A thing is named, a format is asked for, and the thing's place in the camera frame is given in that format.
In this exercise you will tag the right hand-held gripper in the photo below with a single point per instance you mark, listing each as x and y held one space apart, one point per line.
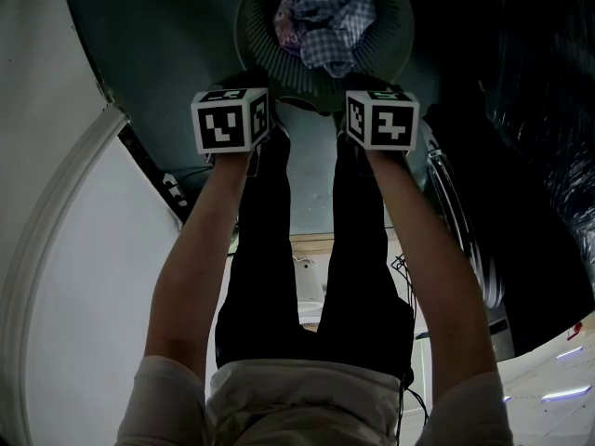
390 126

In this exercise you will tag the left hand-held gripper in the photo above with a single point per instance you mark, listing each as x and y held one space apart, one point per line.
218 126

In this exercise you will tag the dark round laundry basket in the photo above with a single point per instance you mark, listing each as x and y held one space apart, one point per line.
260 54

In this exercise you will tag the grey checked clothes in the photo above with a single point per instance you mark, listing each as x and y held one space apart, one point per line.
334 30

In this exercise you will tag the person's left forearm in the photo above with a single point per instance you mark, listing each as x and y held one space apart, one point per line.
200 258

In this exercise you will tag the person's right forearm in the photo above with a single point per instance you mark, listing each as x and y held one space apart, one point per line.
441 272

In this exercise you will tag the person's white shirt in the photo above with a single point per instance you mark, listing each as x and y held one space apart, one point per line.
302 402

